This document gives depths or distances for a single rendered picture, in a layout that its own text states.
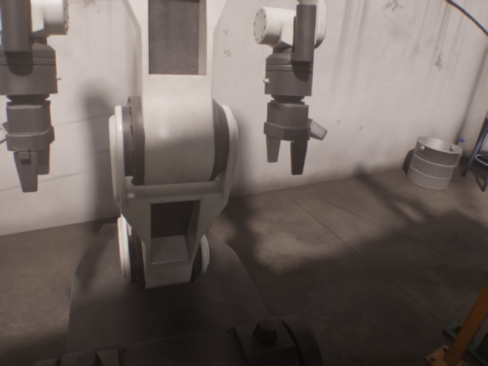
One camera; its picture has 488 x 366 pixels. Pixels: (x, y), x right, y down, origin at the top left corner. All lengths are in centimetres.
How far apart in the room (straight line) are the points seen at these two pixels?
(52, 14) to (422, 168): 203
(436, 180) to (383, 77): 69
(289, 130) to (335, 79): 119
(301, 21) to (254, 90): 94
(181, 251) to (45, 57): 44
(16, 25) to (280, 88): 41
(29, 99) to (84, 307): 51
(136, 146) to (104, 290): 51
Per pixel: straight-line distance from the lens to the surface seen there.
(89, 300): 92
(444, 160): 223
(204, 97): 53
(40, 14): 59
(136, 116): 52
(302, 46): 62
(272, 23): 63
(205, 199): 60
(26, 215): 150
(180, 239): 76
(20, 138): 56
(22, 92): 57
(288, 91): 63
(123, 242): 83
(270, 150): 73
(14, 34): 55
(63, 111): 134
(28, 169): 57
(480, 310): 106
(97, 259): 104
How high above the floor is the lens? 81
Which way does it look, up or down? 26 degrees down
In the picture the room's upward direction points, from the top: 6 degrees clockwise
